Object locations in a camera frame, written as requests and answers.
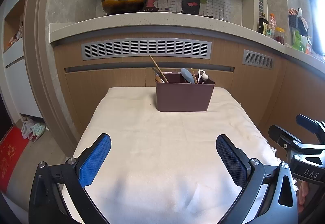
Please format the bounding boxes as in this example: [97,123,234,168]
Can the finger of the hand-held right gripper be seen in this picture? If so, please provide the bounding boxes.
[296,114,325,144]
[269,124,303,150]

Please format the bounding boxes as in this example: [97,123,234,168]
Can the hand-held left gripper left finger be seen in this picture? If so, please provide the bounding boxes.
[28,133,112,224]

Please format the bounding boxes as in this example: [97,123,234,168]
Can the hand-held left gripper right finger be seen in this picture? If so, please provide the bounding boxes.
[216,134,298,224]

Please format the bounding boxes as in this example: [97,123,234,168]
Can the brown plastic utensil holder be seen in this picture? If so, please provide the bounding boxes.
[156,80,216,112]

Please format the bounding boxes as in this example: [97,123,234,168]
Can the grey spoon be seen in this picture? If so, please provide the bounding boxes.
[181,69,196,84]

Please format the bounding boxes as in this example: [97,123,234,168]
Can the long wooden chopstick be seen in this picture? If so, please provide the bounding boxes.
[149,54,168,83]

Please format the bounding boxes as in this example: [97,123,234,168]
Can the person's right hand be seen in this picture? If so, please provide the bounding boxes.
[299,183,309,212]

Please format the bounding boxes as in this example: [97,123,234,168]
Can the cream table cloth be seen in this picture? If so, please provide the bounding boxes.
[62,87,299,224]

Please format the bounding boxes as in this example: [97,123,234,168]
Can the pile of slippers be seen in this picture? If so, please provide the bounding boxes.
[21,116,46,143]

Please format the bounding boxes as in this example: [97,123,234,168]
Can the green plastic bag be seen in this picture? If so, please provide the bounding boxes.
[292,30,312,53]

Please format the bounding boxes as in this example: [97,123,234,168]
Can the small grey vent grille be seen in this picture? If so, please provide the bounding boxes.
[243,49,275,70]

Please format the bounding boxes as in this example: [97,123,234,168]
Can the red door mat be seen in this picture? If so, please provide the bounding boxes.
[0,126,28,192]

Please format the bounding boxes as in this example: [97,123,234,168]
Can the wooden cabinet front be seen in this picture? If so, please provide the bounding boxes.
[53,36,325,153]

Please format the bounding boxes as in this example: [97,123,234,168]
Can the red jar with yellow lid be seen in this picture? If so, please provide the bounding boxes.
[274,27,285,45]

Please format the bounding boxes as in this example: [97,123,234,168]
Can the black utensil rack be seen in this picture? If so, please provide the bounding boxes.
[288,8,311,36]

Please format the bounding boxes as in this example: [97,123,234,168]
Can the clear bottle with orange cap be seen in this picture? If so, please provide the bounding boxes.
[266,13,277,38]

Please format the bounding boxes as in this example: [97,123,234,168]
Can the dark sauce bottle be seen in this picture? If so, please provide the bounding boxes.
[258,13,268,34]

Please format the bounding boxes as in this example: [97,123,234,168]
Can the white cabinet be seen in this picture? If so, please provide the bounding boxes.
[2,0,43,123]

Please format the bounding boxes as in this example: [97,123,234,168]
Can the long grey vent grille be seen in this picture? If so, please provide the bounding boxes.
[81,38,212,60]

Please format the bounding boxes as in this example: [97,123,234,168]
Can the stone kitchen countertop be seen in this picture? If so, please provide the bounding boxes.
[49,14,325,63]

